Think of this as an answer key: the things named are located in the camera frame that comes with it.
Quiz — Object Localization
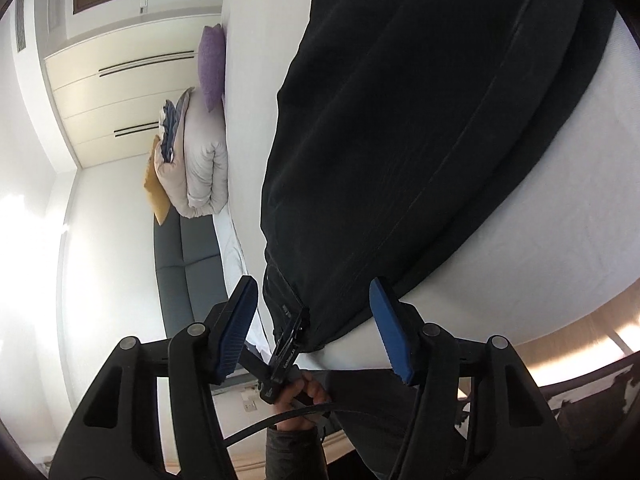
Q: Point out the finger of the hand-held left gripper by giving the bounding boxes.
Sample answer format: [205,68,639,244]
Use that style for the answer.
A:
[281,306,312,350]
[239,344,274,380]

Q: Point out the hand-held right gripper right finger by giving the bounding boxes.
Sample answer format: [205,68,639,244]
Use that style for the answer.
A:
[369,277,591,480]

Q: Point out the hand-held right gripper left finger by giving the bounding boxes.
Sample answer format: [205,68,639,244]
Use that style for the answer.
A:
[47,275,261,480]

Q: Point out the black pants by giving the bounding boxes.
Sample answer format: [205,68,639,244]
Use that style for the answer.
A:
[260,0,618,356]

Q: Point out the person's left hand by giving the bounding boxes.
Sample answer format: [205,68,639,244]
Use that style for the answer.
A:
[272,369,332,433]

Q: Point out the grey headboard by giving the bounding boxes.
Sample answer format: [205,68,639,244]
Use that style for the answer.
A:
[153,205,236,342]

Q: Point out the yellow pillow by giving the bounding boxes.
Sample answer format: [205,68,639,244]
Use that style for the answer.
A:
[144,135,173,226]

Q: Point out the folded beige duvet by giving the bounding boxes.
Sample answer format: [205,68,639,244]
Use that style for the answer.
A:
[154,87,231,219]

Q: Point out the blue-grey cloth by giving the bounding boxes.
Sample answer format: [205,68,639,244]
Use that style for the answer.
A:
[159,101,182,163]

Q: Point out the black and white rug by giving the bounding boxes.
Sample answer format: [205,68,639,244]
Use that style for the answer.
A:
[545,360,640,456]

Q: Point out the white bed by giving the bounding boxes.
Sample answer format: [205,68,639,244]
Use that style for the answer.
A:
[215,0,640,376]

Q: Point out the cream wardrobe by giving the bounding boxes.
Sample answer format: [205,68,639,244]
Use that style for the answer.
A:
[44,35,226,168]

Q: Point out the purple pillow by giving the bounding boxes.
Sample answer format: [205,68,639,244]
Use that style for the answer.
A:
[197,24,228,113]

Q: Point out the black cable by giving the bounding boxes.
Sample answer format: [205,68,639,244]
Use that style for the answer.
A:
[220,400,421,456]

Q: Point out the wall air vent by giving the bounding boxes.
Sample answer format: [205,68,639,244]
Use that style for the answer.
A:
[15,0,27,53]

